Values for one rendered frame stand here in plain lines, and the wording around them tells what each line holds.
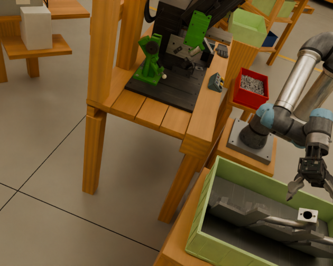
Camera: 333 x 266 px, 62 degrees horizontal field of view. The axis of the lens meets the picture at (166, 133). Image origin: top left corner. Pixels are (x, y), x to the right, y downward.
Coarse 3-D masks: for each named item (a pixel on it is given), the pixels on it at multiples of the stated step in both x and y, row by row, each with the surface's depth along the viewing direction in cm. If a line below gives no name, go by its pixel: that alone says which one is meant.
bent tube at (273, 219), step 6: (300, 210) 89; (306, 210) 88; (312, 210) 87; (270, 216) 106; (276, 216) 106; (300, 216) 88; (306, 216) 90; (312, 216) 86; (270, 222) 106; (276, 222) 104; (282, 222) 103; (288, 222) 102; (294, 222) 101; (300, 222) 99; (306, 222) 97; (312, 222) 85; (318, 222) 91; (294, 228) 101; (300, 228) 99
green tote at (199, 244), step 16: (224, 160) 127; (208, 176) 131; (224, 176) 133; (240, 176) 130; (256, 176) 127; (208, 192) 111; (256, 192) 133; (272, 192) 130; (304, 192) 124; (320, 208) 127; (192, 224) 116; (192, 240) 103; (208, 240) 98; (208, 256) 106; (224, 256) 102; (240, 256) 99; (256, 256) 96
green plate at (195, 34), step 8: (192, 16) 169; (200, 16) 168; (208, 16) 168; (200, 24) 170; (208, 24) 170; (192, 32) 173; (200, 32) 172; (184, 40) 176; (192, 40) 175; (200, 40) 174
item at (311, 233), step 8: (248, 224) 111; (256, 224) 105; (264, 224) 98; (272, 224) 99; (256, 232) 115; (264, 232) 109; (272, 232) 104; (280, 232) 100; (288, 232) 98; (296, 232) 95; (304, 232) 90; (312, 232) 87; (280, 240) 112; (288, 240) 107; (296, 240) 102
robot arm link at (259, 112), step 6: (258, 108) 142; (264, 108) 139; (258, 114) 140; (252, 120) 146; (258, 120) 141; (252, 126) 145; (258, 126) 142; (264, 126) 140; (258, 132) 144; (264, 132) 143; (270, 132) 143
